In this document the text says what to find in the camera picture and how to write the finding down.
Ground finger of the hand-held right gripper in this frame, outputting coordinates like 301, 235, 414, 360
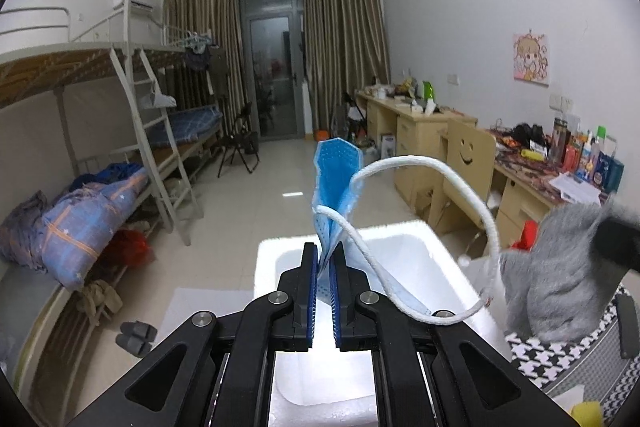
597, 211, 640, 266

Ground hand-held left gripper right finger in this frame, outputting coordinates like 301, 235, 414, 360
330, 242, 576, 427

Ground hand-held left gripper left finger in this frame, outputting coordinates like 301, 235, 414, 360
65, 243, 321, 427

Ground grey fuzzy cloth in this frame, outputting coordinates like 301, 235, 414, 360
499, 194, 640, 343

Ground white foam box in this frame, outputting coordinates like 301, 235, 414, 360
256, 219, 513, 427

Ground blue face mask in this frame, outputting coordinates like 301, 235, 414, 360
311, 138, 502, 327

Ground white paper sheets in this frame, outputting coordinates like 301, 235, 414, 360
549, 172, 602, 204

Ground row of bottles and cartons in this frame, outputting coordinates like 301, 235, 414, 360
550, 117, 626, 196

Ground wooden desk with patterned top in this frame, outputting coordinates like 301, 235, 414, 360
490, 131, 618, 254

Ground black bag on desk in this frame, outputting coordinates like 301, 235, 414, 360
512, 122, 547, 148

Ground houndstooth tablecloth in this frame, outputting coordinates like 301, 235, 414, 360
505, 282, 640, 427

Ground black folding chair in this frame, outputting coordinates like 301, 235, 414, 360
217, 103, 261, 178

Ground wooden chair with smiley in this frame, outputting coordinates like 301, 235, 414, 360
427, 119, 498, 244

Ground dark slippers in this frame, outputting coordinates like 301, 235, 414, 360
115, 320, 159, 356

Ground yellow sponge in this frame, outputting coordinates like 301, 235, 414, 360
572, 401, 604, 427

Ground red bag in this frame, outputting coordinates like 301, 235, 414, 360
117, 229, 154, 266

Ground light wooden desk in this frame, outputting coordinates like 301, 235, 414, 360
355, 89, 477, 208

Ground blue mattress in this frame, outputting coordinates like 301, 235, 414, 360
149, 104, 224, 148

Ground white bed ladder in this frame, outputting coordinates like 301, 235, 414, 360
109, 47, 202, 247

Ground glass balcony door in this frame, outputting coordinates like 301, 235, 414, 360
238, 0, 306, 140

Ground blue plaid quilt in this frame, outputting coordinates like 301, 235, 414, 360
0, 166, 151, 292

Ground brown curtain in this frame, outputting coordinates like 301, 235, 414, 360
302, 0, 391, 140
162, 0, 247, 142

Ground hanging dark clothes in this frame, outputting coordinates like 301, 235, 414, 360
182, 41, 227, 98

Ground white metal bunk bed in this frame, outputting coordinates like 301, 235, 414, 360
0, 6, 226, 358

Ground cartoon wall poster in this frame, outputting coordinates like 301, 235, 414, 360
512, 32, 551, 86

